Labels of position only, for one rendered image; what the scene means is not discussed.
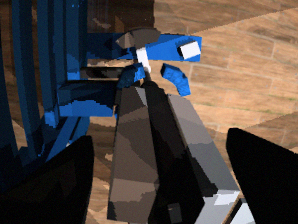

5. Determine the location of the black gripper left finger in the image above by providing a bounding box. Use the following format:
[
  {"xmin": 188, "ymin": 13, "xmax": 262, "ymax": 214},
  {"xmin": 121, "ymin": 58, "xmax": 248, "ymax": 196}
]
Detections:
[{"xmin": 0, "ymin": 135, "xmax": 94, "ymax": 224}]

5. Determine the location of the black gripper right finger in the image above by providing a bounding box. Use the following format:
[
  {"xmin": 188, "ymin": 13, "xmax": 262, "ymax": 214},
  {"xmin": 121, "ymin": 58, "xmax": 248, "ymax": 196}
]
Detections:
[{"xmin": 226, "ymin": 127, "xmax": 298, "ymax": 224}]

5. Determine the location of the dark blue rack door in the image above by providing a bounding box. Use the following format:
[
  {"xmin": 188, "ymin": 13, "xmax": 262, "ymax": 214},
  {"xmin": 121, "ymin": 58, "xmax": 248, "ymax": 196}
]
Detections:
[{"xmin": 0, "ymin": 0, "xmax": 241, "ymax": 224}]

